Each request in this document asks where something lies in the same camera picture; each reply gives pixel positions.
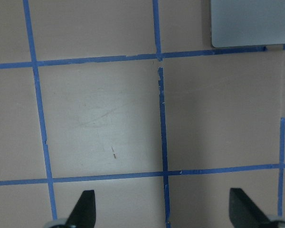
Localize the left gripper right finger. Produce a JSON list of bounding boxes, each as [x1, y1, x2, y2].
[[229, 188, 271, 228]]

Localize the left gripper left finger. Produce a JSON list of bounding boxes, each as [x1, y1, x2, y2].
[[64, 190, 95, 228]]

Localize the silver laptop notebook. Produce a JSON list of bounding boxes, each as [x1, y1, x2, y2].
[[210, 0, 285, 48]]

